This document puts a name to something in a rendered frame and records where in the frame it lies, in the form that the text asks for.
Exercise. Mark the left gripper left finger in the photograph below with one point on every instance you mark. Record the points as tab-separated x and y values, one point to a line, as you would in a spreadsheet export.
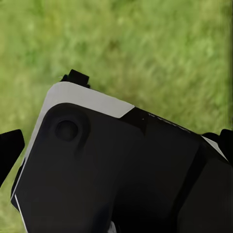
11	146

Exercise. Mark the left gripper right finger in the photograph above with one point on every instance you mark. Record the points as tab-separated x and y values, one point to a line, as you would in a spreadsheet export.
225	144

